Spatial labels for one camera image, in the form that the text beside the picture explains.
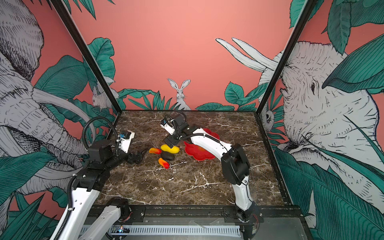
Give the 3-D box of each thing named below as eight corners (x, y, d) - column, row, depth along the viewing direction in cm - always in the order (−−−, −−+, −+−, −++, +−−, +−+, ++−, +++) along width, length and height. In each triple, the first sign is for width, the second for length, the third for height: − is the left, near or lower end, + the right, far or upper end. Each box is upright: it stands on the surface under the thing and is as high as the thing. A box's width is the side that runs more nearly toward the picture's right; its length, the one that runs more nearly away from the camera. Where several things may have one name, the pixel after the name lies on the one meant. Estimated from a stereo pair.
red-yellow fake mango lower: (157, 162, 94) (156, 160, 92) (161, 159, 96) (160, 156, 94) (167, 169, 91) (166, 167, 89) (170, 165, 93) (169, 163, 91)
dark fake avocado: (159, 159, 96) (158, 156, 92) (162, 152, 99) (161, 149, 95) (172, 162, 95) (172, 159, 91) (175, 155, 98) (174, 152, 94)
